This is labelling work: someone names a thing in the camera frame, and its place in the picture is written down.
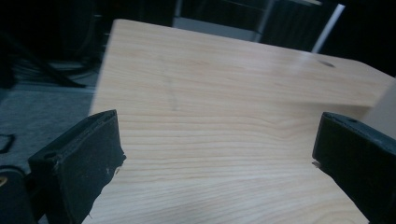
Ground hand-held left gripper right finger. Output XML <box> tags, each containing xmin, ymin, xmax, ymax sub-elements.
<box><xmin>312</xmin><ymin>112</ymin><xmax>396</xmax><ymax>224</ymax></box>

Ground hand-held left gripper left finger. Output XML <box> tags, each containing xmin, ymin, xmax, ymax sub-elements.
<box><xmin>27</xmin><ymin>109</ymin><xmax>127</xmax><ymax>224</ymax></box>

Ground black stand legs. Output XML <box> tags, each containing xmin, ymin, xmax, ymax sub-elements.
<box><xmin>0</xmin><ymin>31</ymin><xmax>106</xmax><ymax>90</ymax></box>

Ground black cable loop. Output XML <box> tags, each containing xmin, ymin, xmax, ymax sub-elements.
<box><xmin>0</xmin><ymin>133</ymin><xmax>17</xmax><ymax>155</ymax></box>

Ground grey metal shelf frame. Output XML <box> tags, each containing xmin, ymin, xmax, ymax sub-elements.
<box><xmin>172</xmin><ymin>0</ymin><xmax>347</xmax><ymax>54</ymax></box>

